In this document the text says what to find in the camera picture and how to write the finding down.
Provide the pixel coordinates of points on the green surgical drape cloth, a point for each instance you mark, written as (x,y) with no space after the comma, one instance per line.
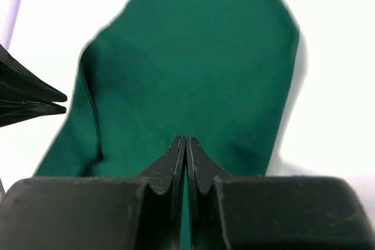
(216,70)

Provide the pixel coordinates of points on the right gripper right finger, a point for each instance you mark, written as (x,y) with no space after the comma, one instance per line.
(276,212)

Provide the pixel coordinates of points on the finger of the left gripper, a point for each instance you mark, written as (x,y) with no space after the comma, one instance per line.
(18,77)
(13,112)

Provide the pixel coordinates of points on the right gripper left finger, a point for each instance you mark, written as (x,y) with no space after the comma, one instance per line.
(143,212)

